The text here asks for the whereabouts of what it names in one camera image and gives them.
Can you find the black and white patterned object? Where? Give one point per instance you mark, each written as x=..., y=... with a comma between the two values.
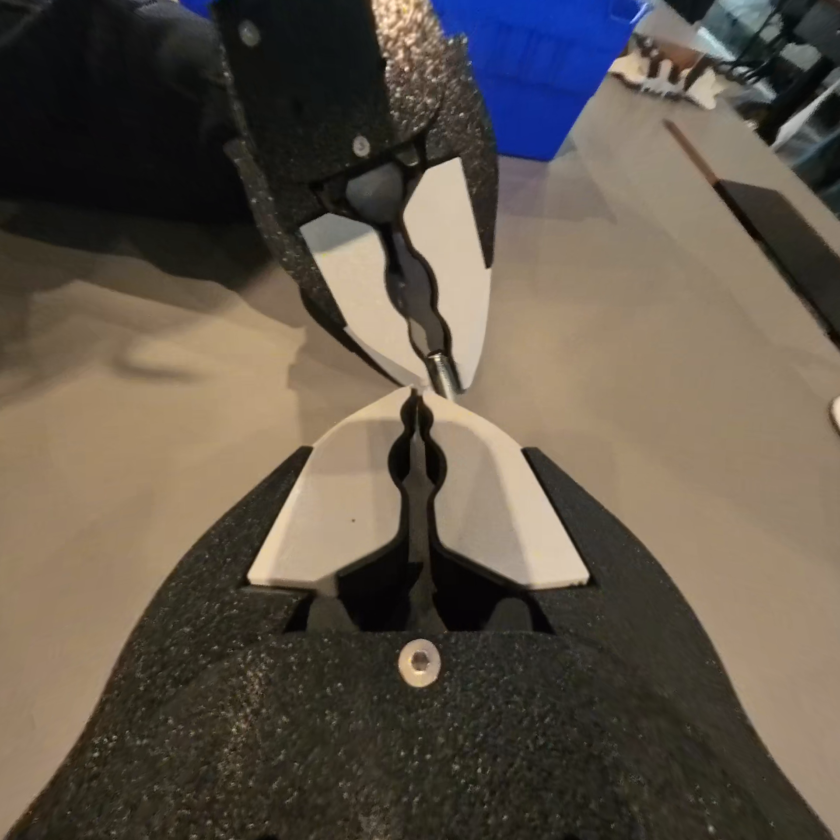
x=663, y=79

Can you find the blue plastic bin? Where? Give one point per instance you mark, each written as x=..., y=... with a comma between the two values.
x=538, y=79

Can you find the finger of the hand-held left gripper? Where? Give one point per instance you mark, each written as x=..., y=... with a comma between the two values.
x=453, y=262
x=348, y=275

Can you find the white document stand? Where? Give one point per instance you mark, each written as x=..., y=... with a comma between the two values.
x=836, y=415

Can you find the person's left forearm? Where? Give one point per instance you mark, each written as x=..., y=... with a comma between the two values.
x=98, y=98

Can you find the silver bolt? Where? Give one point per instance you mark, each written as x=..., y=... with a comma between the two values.
x=445, y=375

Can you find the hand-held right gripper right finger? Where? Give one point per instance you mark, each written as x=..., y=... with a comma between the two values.
x=505, y=512

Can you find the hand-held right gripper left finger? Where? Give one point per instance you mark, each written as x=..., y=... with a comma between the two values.
x=328, y=512

